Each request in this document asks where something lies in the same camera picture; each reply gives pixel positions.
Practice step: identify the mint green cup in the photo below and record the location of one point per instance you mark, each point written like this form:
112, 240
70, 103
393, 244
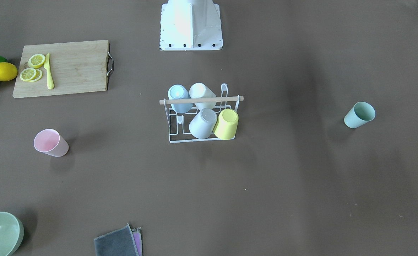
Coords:
360, 114

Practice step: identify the pink cup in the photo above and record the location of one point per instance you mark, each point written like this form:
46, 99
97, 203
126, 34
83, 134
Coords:
50, 142

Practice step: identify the grey cup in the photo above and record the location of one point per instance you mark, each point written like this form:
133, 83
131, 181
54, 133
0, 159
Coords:
203, 123

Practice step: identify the yellow cup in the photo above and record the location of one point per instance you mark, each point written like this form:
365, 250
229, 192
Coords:
227, 124

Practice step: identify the white cup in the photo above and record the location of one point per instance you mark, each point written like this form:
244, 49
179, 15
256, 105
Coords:
199, 90

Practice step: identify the light blue cup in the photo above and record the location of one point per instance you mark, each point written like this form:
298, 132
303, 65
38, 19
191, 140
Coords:
177, 92

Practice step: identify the pink cloth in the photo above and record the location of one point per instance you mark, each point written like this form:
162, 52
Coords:
137, 234

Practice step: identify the grey cloth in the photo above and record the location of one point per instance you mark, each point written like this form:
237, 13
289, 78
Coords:
116, 243

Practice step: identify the yellow plastic knife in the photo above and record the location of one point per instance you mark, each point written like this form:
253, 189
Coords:
47, 66

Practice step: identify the lemon slice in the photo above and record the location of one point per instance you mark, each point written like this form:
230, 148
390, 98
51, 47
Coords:
28, 74
38, 76
36, 61

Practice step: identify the lemon slice top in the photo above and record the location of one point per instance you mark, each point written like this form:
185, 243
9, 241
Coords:
36, 61

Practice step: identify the yellow lemon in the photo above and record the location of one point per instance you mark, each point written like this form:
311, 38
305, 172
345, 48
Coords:
8, 71

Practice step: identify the mint green bowl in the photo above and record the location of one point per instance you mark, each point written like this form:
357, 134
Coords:
11, 233

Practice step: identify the white wire cup rack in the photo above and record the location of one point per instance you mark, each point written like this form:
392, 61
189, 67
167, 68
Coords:
178, 123

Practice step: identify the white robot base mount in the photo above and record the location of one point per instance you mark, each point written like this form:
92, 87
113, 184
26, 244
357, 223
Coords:
190, 25

